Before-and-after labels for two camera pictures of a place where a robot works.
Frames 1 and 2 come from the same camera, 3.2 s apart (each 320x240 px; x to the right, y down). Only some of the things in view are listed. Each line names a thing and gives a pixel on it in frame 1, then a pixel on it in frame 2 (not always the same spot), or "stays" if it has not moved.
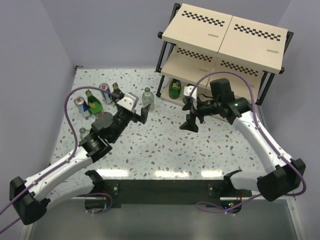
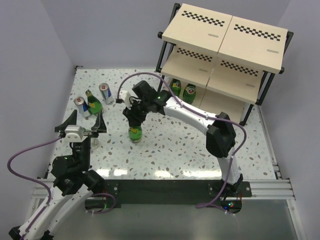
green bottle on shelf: (174, 88) stays
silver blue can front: (82, 106) stays
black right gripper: (190, 124) to (133, 118)
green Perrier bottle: (117, 90) to (135, 133)
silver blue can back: (107, 95) stays
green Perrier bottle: (95, 106) stays
